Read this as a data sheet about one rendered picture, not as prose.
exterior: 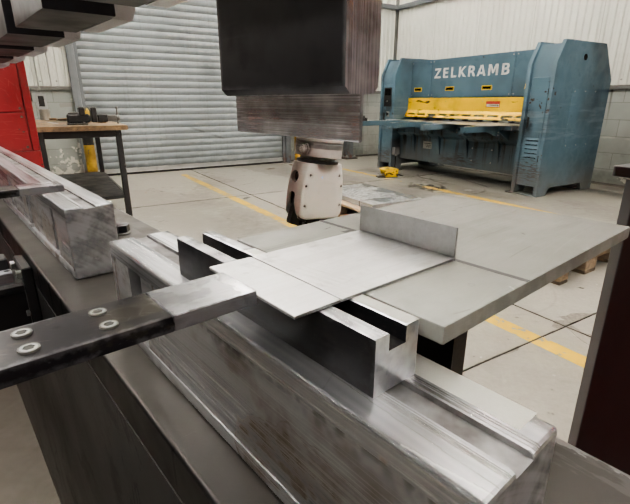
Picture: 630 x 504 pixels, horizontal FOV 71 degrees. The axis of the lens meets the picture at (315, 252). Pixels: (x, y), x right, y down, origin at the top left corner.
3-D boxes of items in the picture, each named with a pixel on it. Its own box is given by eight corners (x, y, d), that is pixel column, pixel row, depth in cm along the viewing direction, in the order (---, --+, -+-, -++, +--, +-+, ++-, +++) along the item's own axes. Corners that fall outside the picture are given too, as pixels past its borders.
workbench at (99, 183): (140, 224, 420) (117, 50, 372) (49, 236, 383) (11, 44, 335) (111, 192, 565) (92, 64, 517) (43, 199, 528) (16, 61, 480)
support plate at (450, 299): (628, 238, 37) (631, 226, 36) (442, 346, 21) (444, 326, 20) (441, 202, 50) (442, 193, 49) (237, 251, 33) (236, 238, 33)
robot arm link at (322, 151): (314, 143, 73) (312, 161, 73) (353, 145, 78) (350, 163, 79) (284, 138, 79) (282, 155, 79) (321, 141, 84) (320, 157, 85)
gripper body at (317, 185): (309, 155, 73) (302, 222, 76) (353, 157, 80) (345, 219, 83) (282, 150, 79) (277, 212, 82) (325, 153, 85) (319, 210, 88)
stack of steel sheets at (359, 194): (423, 203, 439) (424, 198, 437) (371, 210, 410) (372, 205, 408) (365, 187, 521) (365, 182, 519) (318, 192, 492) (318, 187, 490)
